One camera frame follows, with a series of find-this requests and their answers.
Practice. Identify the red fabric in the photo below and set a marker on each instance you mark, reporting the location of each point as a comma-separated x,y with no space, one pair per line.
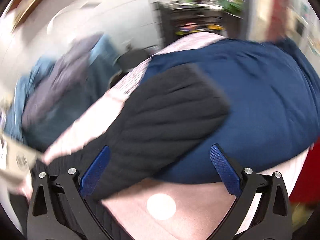
307,188

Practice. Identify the blue grey bedding pile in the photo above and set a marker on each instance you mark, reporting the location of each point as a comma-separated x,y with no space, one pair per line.
57,92

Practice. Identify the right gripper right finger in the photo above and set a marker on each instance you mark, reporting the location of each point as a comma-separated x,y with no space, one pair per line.
272,218

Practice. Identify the black quilted jacket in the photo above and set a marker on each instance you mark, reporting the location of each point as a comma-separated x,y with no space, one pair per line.
163,119

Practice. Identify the black wire rack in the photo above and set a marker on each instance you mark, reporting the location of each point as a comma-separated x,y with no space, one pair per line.
177,20

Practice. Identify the black office chair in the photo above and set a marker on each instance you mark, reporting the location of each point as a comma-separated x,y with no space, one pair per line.
131,59

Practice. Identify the navy blue jacket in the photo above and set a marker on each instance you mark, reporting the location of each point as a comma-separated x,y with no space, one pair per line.
274,94

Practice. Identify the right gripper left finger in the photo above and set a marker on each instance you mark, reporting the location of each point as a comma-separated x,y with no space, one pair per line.
42,222

